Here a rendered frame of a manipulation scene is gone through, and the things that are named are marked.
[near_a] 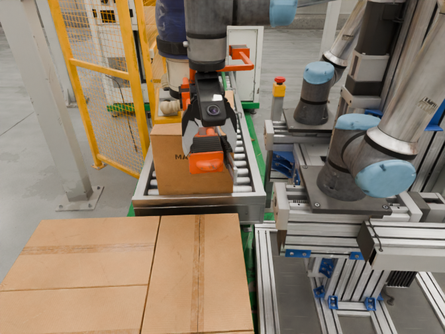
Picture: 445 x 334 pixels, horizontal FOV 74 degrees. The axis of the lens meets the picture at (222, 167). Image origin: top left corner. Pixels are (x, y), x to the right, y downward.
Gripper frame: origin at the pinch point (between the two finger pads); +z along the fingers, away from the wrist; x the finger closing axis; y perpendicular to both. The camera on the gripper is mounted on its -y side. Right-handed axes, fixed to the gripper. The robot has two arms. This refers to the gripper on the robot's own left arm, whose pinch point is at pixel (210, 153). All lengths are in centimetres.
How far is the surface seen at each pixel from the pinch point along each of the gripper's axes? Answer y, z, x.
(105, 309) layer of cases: 10, 71, 39
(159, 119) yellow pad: 43.3, 11.2, 13.4
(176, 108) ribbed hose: 40.3, 6.0, 6.9
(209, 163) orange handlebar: -5.4, -0.9, 0.7
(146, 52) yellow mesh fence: 189, 22, 28
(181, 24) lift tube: 50, -19, 3
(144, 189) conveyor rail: 75, 67, 28
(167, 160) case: 69, 45, 14
